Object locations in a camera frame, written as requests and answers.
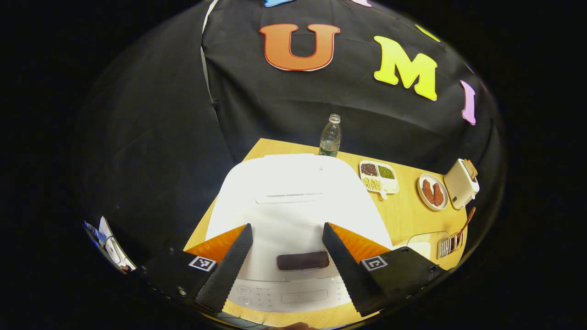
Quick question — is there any clear water bottle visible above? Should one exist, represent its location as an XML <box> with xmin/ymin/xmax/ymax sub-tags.
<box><xmin>319</xmin><ymin>114</ymin><xmax>342</xmax><ymax>158</ymax></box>

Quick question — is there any clear plastic container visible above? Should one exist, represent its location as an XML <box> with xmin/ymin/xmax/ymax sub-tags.
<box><xmin>406</xmin><ymin>231</ymin><xmax>452</xmax><ymax>262</ymax></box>

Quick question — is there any white and blue object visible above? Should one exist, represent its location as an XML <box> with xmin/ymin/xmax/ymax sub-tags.
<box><xmin>84</xmin><ymin>215</ymin><xmax>137</xmax><ymax>272</ymax></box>

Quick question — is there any white rice cooker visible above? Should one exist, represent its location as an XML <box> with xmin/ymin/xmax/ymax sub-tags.
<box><xmin>205</xmin><ymin>154</ymin><xmax>394</xmax><ymax>314</ymax></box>

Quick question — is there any white toaster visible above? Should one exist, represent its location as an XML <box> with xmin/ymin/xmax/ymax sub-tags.
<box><xmin>443</xmin><ymin>159</ymin><xmax>480</xmax><ymax>210</ymax></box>

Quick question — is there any round white plate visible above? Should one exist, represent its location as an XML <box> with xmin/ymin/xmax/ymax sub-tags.
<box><xmin>417</xmin><ymin>173</ymin><xmax>449</xmax><ymax>211</ymax></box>

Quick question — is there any brown wooden spoon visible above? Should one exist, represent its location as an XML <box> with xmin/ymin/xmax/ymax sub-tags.
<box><xmin>454</xmin><ymin>206</ymin><xmax>476</xmax><ymax>248</ymax></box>

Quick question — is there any metal wire chopstick holder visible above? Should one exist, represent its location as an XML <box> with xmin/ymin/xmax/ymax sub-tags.
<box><xmin>438</xmin><ymin>229</ymin><xmax>466</xmax><ymax>258</ymax></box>

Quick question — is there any white divided bean tray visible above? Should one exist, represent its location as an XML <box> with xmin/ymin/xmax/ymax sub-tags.
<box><xmin>359</xmin><ymin>160</ymin><xmax>399</xmax><ymax>200</ymax></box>

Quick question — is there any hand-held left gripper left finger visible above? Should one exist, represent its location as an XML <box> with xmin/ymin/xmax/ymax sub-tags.
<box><xmin>137</xmin><ymin>223</ymin><xmax>254</xmax><ymax>314</ymax></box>

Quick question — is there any black backdrop cloth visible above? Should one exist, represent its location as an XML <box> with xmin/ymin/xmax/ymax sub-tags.
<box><xmin>73</xmin><ymin>0</ymin><xmax>507</xmax><ymax>275</ymax></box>

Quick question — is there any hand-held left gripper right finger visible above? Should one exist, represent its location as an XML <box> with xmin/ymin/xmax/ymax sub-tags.
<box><xmin>322</xmin><ymin>222</ymin><xmax>448</xmax><ymax>318</ymax></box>

